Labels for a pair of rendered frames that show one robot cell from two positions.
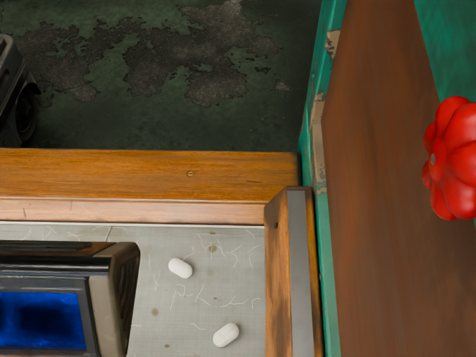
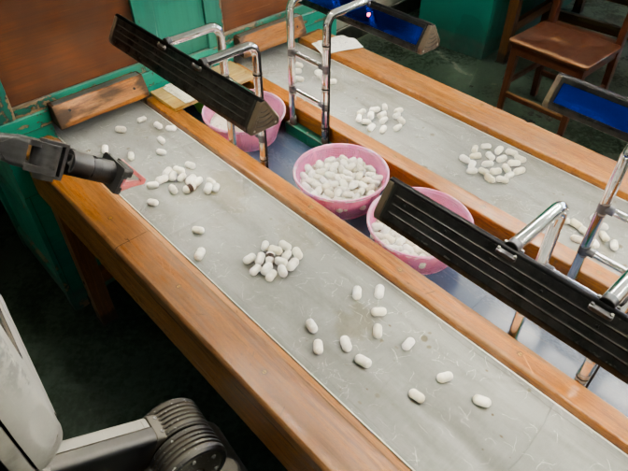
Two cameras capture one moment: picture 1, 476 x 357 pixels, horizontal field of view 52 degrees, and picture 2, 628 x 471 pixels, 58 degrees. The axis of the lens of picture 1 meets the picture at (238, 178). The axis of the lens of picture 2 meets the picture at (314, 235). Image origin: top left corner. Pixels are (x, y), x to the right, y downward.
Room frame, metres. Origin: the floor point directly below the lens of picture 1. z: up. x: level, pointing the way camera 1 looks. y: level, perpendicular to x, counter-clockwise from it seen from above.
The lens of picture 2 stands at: (0.78, 1.51, 1.71)
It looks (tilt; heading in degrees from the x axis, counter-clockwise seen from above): 43 degrees down; 226
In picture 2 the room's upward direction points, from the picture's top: straight up
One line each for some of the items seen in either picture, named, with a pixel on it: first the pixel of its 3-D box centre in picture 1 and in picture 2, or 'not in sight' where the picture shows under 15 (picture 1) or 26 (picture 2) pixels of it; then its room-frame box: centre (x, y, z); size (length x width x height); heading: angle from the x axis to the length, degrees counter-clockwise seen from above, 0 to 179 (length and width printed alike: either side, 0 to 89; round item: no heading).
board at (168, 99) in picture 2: not in sight; (204, 84); (-0.18, 0.00, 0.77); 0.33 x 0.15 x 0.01; 178
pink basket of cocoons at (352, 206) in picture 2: not in sight; (340, 183); (-0.15, 0.66, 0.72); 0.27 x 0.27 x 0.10
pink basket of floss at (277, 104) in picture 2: not in sight; (245, 122); (-0.17, 0.22, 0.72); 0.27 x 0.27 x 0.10
